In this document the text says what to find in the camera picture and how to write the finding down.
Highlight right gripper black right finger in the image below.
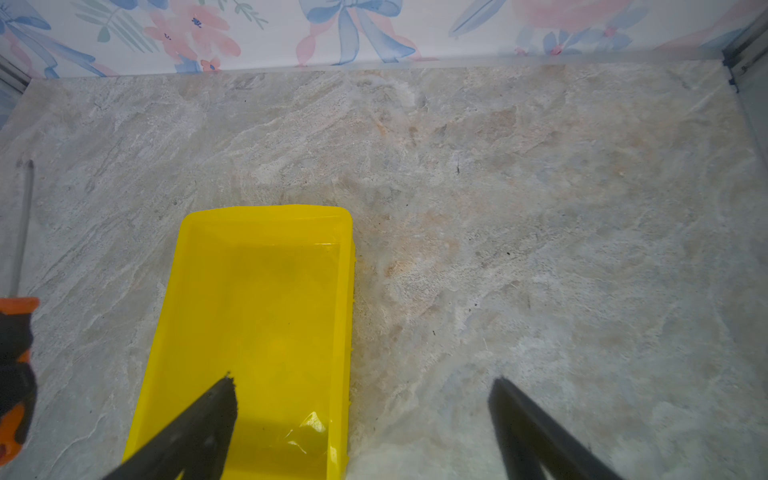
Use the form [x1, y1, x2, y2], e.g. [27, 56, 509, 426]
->
[488, 377, 620, 480]

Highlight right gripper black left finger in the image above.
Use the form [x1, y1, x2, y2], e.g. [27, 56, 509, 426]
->
[106, 376, 238, 480]

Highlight orange black handled screwdriver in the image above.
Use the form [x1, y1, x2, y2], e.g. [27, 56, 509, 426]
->
[1, 160, 40, 466]

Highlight yellow plastic bin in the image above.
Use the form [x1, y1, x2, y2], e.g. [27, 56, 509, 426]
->
[125, 205, 356, 479]

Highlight aluminium corner post left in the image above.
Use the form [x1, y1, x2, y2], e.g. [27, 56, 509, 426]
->
[0, 57, 31, 123]

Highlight aluminium corner post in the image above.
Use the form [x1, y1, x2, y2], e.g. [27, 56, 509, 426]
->
[0, 57, 31, 123]
[722, 11, 767, 92]

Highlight aluminium corner post right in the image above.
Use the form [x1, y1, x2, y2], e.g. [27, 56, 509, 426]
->
[722, 11, 767, 92]

